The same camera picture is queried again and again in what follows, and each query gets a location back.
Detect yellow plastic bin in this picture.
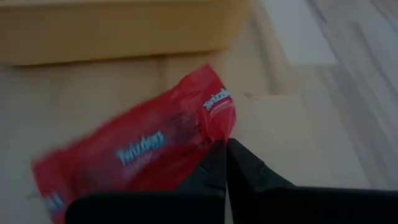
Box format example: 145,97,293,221
0,0,249,67

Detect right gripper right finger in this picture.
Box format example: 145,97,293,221
226,138,398,224

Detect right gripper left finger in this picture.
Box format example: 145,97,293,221
65,139,227,224

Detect long red candy pack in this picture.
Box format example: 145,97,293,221
30,63,237,224

